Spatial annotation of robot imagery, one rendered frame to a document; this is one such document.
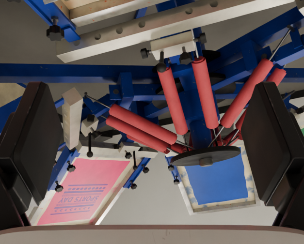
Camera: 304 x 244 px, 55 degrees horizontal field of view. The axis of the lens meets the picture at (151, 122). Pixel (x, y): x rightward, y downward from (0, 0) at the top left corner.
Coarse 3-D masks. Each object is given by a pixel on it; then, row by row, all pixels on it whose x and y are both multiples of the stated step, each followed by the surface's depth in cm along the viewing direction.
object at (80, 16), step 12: (60, 0) 78; (108, 0) 80; (120, 0) 79; (132, 0) 78; (144, 0) 78; (156, 0) 79; (72, 12) 82; (84, 12) 81; (96, 12) 80; (108, 12) 80; (120, 12) 81; (84, 24) 84
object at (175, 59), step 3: (177, 33) 85; (165, 36) 86; (168, 36) 86; (180, 54) 97; (171, 57) 98; (174, 57) 98; (177, 57) 98; (171, 60) 100; (174, 60) 100; (177, 60) 100
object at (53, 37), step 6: (12, 0) 63; (18, 0) 63; (54, 18) 77; (54, 24) 77; (48, 30) 76; (54, 30) 75; (60, 30) 75; (48, 36) 76; (54, 36) 76; (60, 36) 77
